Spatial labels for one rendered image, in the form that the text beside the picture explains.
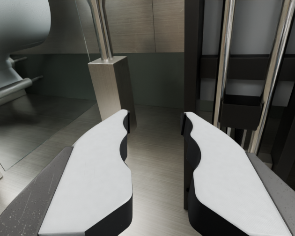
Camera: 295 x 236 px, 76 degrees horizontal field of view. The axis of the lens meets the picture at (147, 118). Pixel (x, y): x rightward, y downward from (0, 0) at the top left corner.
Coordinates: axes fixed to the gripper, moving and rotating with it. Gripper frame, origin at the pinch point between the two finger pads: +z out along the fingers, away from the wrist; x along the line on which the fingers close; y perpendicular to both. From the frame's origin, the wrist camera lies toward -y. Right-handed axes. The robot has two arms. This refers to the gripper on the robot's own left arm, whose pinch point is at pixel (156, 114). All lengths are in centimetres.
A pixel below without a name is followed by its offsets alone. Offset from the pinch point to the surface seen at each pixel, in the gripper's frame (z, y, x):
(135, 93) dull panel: 71, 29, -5
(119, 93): 43.5, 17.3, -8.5
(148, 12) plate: 67, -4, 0
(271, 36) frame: 14.8, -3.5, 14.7
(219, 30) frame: 17.1, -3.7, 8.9
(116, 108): 44, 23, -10
